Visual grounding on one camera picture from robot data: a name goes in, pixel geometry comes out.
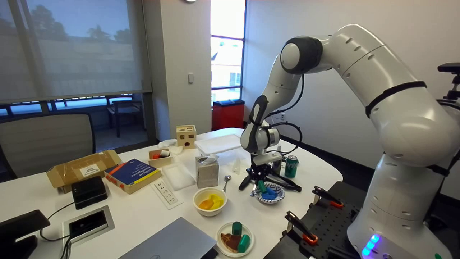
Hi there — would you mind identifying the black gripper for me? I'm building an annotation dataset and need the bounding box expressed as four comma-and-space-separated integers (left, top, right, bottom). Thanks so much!
239, 151, 302, 193

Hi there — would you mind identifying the green cylinder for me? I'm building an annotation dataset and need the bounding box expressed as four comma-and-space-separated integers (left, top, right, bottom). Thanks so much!
256, 180, 267, 193

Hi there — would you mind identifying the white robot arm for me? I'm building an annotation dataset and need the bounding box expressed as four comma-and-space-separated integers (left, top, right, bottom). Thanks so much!
240, 23, 460, 259

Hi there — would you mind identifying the blue patterned paper plate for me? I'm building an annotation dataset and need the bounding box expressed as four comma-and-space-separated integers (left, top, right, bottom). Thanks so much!
256, 183, 285, 206

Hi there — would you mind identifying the white plate with toys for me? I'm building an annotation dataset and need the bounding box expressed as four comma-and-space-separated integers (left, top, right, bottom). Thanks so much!
216, 222, 256, 259

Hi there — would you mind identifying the metal spoon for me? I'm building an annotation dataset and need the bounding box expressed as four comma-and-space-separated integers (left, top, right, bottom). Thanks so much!
223, 176, 231, 193

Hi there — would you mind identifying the green soda can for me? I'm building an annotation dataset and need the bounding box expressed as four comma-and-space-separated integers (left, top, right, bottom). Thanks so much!
285, 155, 299, 178

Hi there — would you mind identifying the white bowl with yellow items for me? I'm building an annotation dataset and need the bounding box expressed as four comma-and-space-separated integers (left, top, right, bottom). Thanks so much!
193, 187, 227, 217

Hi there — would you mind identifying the white flat box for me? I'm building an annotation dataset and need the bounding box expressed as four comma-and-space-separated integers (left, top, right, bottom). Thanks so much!
195, 134, 240, 154

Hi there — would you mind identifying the red cabinet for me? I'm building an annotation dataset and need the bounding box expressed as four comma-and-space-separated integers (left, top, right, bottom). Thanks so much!
211, 99, 244, 130

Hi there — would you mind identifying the wooden shape sorter box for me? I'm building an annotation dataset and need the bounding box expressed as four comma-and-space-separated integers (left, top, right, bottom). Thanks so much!
175, 124, 197, 147

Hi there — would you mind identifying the white keypad remote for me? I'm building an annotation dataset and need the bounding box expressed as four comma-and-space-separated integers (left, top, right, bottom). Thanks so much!
152, 180, 181, 209

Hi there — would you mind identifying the grey closed laptop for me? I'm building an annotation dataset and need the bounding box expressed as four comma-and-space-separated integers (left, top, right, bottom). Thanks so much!
119, 217, 217, 259

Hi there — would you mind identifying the small wooden toy tray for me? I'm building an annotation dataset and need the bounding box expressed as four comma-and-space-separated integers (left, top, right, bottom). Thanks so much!
148, 148, 171, 167

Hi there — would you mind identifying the blue and yellow book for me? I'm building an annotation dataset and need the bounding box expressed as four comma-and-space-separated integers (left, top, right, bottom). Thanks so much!
105, 158, 162, 194

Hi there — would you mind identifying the small black box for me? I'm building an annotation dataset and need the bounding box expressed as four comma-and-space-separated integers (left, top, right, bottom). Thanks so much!
72, 177, 108, 209

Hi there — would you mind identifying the table power outlet panel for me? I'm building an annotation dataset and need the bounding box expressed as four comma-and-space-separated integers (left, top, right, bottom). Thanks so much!
62, 206, 115, 243

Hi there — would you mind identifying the cardboard box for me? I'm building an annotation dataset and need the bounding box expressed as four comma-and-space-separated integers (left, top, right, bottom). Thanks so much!
46, 150, 122, 193

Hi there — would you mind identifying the grey office chair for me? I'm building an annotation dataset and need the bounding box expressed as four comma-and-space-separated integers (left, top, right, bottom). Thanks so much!
0, 114, 95, 177

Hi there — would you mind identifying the orange handled clamp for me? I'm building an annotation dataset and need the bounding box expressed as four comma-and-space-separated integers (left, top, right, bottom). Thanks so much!
312, 186, 345, 209
285, 212, 319, 245

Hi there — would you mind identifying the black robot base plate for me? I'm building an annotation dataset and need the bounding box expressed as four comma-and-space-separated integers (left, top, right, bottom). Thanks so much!
266, 181, 365, 259

